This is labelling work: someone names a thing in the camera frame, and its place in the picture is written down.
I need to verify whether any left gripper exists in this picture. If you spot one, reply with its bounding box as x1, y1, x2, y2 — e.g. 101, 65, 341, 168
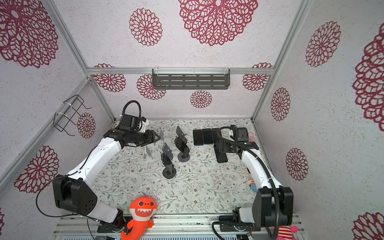
131, 129, 162, 147

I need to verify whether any teal green phone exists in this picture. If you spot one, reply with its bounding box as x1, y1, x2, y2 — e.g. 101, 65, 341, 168
202, 129, 214, 145

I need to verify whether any blue phone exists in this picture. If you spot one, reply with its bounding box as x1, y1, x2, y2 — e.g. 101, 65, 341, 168
193, 130, 204, 146
211, 128, 221, 144

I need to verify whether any black phone stand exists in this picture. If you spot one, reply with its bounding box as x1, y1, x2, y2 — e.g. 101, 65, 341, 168
176, 141, 190, 156
214, 148, 228, 164

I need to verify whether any black phone front stand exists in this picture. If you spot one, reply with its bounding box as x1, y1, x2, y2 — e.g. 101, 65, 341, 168
214, 148, 228, 164

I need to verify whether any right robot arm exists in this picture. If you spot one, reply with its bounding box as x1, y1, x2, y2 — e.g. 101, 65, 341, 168
215, 125, 294, 229

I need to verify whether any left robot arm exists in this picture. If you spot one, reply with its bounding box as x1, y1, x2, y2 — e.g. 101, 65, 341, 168
53, 115, 161, 229

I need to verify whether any white phone stand rear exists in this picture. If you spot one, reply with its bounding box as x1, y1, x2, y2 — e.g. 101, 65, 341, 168
159, 130, 165, 142

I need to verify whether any wooden base phone stand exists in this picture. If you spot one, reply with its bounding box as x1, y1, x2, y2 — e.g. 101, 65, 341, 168
175, 126, 188, 145

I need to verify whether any grey stand front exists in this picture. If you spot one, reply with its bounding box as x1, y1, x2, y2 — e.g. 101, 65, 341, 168
163, 157, 177, 179

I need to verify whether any pink pig plush toy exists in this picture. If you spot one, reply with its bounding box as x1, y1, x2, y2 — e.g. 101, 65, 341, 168
249, 133, 257, 143

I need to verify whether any red shark plush toy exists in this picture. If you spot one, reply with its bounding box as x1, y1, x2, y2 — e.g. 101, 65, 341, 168
121, 196, 158, 240

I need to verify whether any white glasses plush toy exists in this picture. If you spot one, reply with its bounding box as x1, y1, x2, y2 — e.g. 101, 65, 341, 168
277, 226, 299, 240

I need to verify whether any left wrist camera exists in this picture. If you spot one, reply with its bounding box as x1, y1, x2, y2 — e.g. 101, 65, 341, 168
140, 117, 149, 132

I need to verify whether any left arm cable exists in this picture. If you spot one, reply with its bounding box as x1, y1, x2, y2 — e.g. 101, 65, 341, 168
35, 100, 142, 218

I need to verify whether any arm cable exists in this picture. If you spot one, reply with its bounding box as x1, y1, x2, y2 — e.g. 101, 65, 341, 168
211, 125, 281, 240
35, 100, 142, 218

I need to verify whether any grey wall shelf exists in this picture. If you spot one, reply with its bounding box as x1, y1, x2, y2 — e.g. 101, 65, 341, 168
152, 69, 231, 90

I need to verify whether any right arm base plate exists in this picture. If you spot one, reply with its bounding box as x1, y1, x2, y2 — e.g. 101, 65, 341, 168
219, 215, 261, 232

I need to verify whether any black wire wall rack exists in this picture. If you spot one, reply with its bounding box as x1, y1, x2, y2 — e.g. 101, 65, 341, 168
53, 94, 91, 137

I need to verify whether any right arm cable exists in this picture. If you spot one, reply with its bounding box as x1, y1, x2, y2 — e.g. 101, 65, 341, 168
211, 125, 281, 240

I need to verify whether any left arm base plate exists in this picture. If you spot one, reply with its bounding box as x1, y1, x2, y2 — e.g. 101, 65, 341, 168
97, 221, 126, 234

